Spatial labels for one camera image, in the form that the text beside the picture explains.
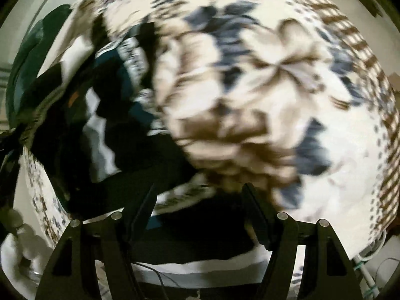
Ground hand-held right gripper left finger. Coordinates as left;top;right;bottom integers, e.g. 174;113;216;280
35;183;160;300

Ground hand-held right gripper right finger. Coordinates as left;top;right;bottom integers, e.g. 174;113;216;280
240;182;365;300

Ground black grey striped shirt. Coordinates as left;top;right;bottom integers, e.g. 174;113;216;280
19;22;272;276

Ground white fluffy cloth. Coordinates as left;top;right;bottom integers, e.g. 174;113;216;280
0;208;55;291

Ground floral printed bed sheet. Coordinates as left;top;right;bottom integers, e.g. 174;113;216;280
19;0;400;257

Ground dark green blanket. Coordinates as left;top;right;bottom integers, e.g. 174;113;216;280
5;4;73;126

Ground white cable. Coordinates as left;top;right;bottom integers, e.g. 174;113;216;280
352;233;395;299

